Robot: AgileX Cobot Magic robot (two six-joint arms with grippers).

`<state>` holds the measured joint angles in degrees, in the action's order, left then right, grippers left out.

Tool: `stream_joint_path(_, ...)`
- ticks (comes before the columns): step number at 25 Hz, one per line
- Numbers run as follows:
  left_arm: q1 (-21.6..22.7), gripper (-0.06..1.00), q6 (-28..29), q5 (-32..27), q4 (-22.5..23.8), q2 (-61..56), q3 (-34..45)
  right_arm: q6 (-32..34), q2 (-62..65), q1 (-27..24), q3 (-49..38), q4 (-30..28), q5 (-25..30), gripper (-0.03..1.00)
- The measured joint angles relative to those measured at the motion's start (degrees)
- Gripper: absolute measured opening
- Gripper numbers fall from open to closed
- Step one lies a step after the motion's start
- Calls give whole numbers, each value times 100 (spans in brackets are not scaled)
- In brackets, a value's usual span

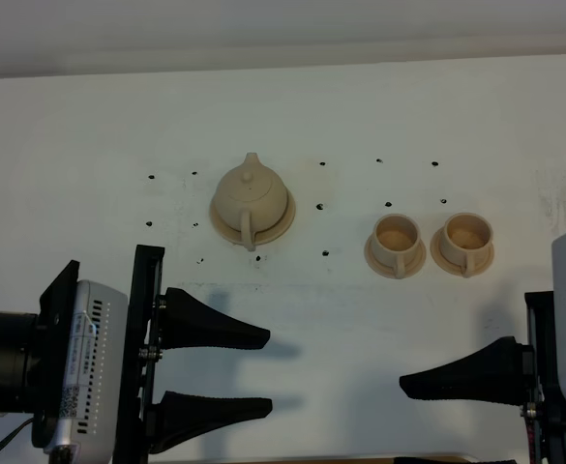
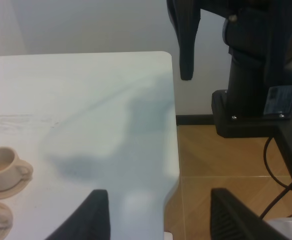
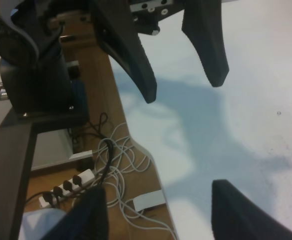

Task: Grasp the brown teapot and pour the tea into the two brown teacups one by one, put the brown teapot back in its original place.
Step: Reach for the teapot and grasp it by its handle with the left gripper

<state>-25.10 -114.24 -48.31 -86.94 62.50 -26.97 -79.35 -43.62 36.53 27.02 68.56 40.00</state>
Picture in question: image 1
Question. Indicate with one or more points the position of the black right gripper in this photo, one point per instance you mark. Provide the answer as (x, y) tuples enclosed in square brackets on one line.
[(503, 373)]

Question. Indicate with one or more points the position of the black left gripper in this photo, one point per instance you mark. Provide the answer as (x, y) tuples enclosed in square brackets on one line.
[(184, 322)]

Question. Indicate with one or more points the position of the beige ceramic teapot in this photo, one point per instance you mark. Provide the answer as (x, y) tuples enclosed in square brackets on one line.
[(251, 197)]

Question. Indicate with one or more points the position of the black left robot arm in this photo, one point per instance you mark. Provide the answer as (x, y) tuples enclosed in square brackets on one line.
[(33, 351)]

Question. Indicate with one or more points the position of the beige round teapot saucer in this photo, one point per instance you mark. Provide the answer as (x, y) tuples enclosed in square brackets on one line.
[(260, 237)]

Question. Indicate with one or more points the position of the right beige cup saucer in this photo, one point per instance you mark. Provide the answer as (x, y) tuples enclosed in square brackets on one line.
[(457, 261)]

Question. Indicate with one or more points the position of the beige cup saucer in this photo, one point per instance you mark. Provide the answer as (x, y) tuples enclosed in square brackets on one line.
[(457, 261), (396, 264)]

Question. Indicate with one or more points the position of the left beige cup saucer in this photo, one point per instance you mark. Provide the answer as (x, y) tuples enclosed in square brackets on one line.
[(396, 264)]

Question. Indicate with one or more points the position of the right beige teacup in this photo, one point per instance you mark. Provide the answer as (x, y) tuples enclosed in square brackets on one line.
[(468, 230)]

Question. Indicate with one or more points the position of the beige teacup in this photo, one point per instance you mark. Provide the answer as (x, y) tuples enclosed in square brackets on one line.
[(468, 230), (397, 232)]

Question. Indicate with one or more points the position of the left beige teacup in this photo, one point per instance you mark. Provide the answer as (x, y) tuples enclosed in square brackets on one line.
[(397, 232)]

